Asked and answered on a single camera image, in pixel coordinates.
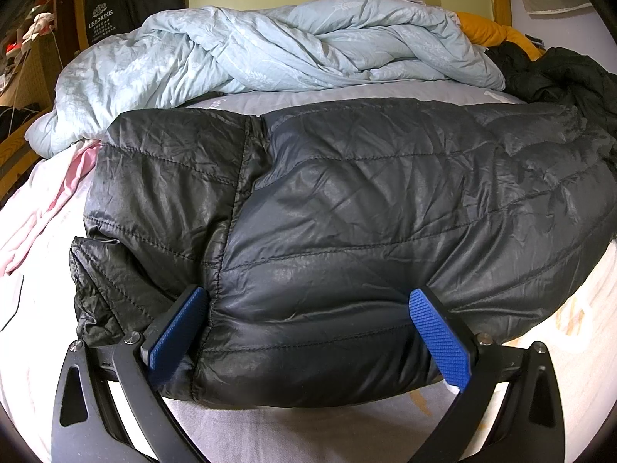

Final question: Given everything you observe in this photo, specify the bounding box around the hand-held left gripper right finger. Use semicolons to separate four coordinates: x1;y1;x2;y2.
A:
409;287;566;463

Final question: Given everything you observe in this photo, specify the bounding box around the light blue duvet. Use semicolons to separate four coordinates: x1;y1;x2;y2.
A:
25;0;507;159

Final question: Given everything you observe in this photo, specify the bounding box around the dark quilted puffer jacket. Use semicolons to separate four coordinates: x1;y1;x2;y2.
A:
71;98;617;408

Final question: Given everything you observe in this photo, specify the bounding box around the black hanging printed garment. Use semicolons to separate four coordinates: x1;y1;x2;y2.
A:
79;0;186;51

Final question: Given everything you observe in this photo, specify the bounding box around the pink cloth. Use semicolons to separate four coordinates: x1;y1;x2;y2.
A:
0;140;102;275

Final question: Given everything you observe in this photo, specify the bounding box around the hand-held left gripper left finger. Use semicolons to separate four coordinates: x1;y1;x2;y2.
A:
48;286;210;463

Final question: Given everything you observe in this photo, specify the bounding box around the black crumpled jacket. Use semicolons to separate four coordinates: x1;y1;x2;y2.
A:
487;41;617;169

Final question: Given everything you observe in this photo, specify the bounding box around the wooden shelf unit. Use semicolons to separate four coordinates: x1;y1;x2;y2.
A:
0;0;92;198

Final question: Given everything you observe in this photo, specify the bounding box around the yellow garment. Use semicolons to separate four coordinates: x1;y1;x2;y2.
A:
455;11;543;62

